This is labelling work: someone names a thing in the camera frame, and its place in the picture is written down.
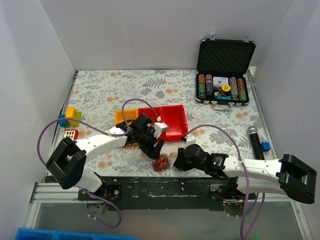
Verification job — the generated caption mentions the colourful wire ball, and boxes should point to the colourful wire ball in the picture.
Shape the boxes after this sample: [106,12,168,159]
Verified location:
[149,153,172,172]

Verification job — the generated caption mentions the yellow plastic bin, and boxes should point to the yellow plastic bin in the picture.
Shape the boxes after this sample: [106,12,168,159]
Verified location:
[115,108,138,125]

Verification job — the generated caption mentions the red double plastic bin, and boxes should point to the red double plastic bin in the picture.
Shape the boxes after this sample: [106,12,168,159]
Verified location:
[154,104,188,142]

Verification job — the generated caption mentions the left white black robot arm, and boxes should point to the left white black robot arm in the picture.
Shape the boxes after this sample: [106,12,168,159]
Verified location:
[46,113,169,200]

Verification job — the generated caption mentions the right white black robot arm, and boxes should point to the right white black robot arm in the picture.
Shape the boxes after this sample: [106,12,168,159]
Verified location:
[173,144,317,204]

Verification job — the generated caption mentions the black microphone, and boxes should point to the black microphone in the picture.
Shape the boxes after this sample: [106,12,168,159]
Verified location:
[247,125,265,160]

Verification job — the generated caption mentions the red white toy block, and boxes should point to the red white toy block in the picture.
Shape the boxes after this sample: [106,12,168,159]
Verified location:
[63,129,79,141]

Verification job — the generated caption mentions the yellow green toy block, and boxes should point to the yellow green toy block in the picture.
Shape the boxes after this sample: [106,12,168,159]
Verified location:
[65,106,82,127]

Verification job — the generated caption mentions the small blue toy block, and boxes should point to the small blue toy block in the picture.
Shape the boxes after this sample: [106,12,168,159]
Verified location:
[261,141,271,152]

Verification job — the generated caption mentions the yellow round dealer button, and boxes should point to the yellow round dealer button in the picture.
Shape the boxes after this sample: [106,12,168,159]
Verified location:
[221,84,231,92]

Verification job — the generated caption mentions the blue green toy block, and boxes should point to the blue green toy block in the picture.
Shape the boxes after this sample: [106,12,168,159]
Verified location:
[58,114,71,129]

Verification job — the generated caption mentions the white card deck box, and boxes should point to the white card deck box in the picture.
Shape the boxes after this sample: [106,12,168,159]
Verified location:
[213,76,229,87]

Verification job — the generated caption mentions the black poker chip case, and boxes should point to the black poker chip case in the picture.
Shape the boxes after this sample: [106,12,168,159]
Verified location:
[195,38,257,111]

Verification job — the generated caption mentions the blue plastic tray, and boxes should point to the blue plastic tray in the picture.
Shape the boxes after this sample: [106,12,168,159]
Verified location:
[15,228,138,240]

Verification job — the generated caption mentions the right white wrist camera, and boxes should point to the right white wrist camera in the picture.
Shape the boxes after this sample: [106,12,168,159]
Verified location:
[184,134,196,149]

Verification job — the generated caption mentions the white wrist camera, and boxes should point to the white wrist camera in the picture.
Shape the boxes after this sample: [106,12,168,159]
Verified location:
[184,134,196,149]
[153,122,169,139]

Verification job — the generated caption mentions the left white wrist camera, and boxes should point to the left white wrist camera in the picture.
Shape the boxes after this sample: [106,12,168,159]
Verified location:
[153,122,169,139]

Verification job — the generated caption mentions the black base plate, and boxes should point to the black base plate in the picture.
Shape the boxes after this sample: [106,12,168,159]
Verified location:
[77,175,258,211]

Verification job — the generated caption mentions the aluminium frame rail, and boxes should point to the aluminium frame rail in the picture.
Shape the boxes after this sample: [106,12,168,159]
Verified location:
[23,183,79,229]

